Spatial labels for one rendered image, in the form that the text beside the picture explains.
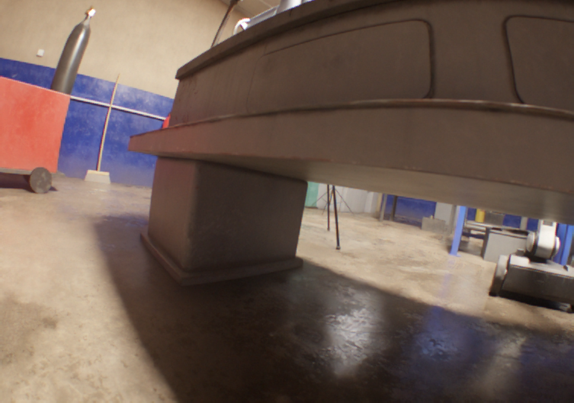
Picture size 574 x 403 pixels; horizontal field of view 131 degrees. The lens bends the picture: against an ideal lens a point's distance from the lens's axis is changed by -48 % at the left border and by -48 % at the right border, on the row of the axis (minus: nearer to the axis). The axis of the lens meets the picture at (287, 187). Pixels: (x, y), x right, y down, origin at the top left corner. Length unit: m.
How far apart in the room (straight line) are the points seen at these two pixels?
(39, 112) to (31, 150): 0.29
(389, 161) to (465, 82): 0.24
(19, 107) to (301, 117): 2.08
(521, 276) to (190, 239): 1.44
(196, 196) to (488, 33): 0.82
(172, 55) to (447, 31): 3.90
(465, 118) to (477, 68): 0.22
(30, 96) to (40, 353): 1.89
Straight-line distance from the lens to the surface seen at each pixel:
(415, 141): 0.23
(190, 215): 0.79
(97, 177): 3.53
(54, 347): 0.58
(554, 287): 1.47
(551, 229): 1.68
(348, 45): 0.54
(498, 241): 2.50
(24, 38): 4.09
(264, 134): 0.34
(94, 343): 0.58
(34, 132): 2.21
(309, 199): 4.50
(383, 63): 0.48
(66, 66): 2.43
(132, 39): 4.03
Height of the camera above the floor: 0.37
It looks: 1 degrees down
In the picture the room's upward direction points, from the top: 10 degrees clockwise
